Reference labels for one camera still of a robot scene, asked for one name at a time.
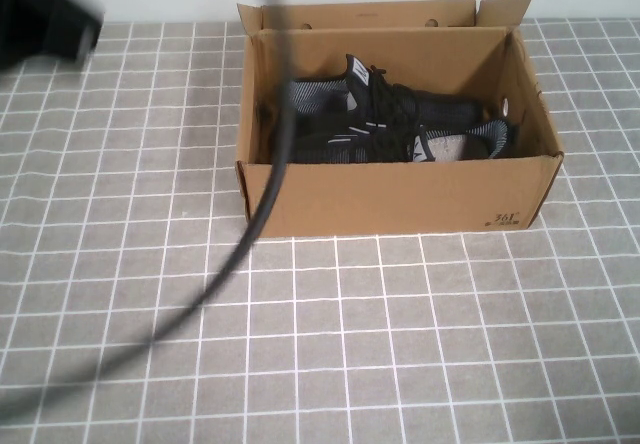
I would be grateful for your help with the grey white-grid tablecloth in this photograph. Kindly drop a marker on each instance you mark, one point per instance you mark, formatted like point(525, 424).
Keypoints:
point(380, 344)

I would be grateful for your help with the black knit sneaker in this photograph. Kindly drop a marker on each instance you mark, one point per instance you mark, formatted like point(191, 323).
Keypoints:
point(425, 104)
point(350, 149)

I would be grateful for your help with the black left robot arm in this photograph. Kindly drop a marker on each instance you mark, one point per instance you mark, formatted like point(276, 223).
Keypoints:
point(40, 14)

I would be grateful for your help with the brown cardboard shoe box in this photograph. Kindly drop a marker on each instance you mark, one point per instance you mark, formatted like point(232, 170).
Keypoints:
point(390, 199)

